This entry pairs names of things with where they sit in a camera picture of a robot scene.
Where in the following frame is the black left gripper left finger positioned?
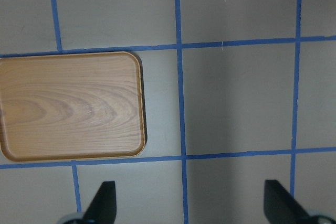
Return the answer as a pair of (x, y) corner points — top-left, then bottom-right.
(82, 181), (116, 223)

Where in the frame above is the wooden tray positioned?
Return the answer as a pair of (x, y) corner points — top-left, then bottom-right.
(1, 51), (147, 162)

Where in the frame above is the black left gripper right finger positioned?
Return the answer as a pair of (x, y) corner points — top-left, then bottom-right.
(264, 179), (309, 224)

